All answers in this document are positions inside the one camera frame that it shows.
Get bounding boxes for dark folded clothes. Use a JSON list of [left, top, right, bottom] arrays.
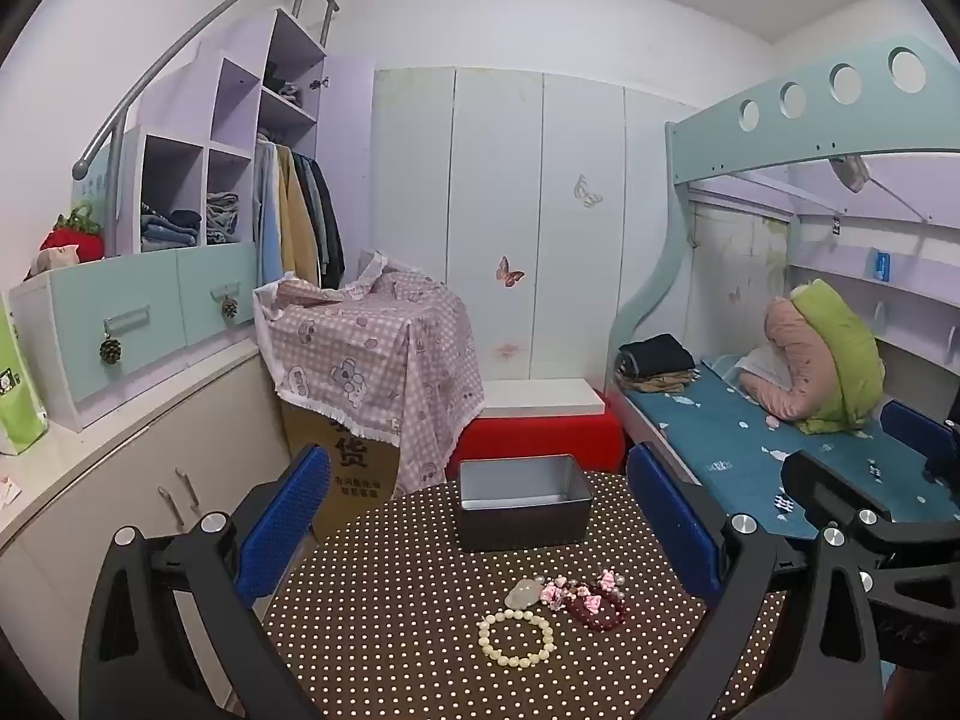
[[619, 334, 697, 376]]

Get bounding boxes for dark clothes on shelf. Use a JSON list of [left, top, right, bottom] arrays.
[[262, 64, 305, 107]]

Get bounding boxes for green blanket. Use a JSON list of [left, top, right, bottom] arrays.
[[791, 279, 886, 434]]

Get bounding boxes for purple stair shelf unit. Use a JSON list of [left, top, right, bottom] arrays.
[[112, 9, 376, 256]]

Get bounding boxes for pink quilt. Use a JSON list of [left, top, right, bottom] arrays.
[[739, 296, 826, 421]]

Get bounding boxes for cardboard box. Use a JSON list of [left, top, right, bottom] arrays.
[[281, 397, 402, 541]]

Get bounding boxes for green paper bag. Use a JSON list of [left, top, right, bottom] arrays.
[[0, 304, 50, 455]]

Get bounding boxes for khaki folded clothes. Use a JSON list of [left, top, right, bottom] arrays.
[[616, 367, 700, 395]]

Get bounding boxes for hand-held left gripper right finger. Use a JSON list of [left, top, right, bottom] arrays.
[[626, 444, 901, 720]]

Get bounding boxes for white wardrobe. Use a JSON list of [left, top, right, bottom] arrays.
[[371, 66, 702, 391]]

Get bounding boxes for pink checked cloth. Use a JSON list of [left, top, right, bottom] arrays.
[[253, 251, 486, 496]]

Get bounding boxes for blue bed sheet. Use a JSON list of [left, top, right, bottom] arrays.
[[619, 356, 960, 541]]

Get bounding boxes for purple bed wall shelf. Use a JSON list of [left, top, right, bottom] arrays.
[[784, 150, 960, 361]]

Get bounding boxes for pink flower bracelet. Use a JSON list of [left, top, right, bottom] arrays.
[[540, 570, 625, 610]]

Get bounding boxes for white board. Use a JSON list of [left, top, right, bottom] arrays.
[[476, 379, 607, 415]]

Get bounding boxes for folded grey clothes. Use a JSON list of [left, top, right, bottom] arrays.
[[204, 191, 241, 245]]

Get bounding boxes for grey clip fan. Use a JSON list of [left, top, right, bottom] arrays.
[[827, 154, 871, 194]]

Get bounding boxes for brown polka dot tablecloth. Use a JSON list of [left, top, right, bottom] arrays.
[[259, 469, 788, 720]]

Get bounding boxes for red strawberry plush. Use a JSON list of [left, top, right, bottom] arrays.
[[24, 202, 106, 278]]

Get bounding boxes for white bead bracelet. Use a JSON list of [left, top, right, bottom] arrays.
[[478, 610, 556, 667]]

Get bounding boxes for red stool white top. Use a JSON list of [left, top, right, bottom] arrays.
[[446, 409, 625, 482]]

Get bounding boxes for teal bunk bed frame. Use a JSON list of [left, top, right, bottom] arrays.
[[606, 34, 960, 391]]

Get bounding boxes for cream cabinet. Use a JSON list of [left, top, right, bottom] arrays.
[[0, 334, 293, 691]]

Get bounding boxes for white pillow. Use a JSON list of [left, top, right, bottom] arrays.
[[735, 345, 788, 391]]

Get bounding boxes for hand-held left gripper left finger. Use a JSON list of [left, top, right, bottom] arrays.
[[79, 444, 332, 720]]

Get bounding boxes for red bead bracelet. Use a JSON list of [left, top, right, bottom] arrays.
[[564, 591, 628, 627]]

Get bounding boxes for teal drawer unit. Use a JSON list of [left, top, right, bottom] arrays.
[[7, 240, 260, 432]]

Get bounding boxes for dark hanging jackets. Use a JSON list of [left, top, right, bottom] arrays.
[[292, 152, 346, 290]]

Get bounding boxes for light blue hanging shirt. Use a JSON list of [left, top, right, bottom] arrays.
[[253, 141, 284, 282]]

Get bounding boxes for grey metal tin box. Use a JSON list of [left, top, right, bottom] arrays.
[[452, 454, 595, 552]]

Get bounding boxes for folded blue jeans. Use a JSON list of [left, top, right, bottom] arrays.
[[141, 199, 202, 252]]

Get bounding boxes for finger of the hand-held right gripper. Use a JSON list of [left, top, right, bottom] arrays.
[[879, 399, 960, 488], [780, 450, 897, 541]]

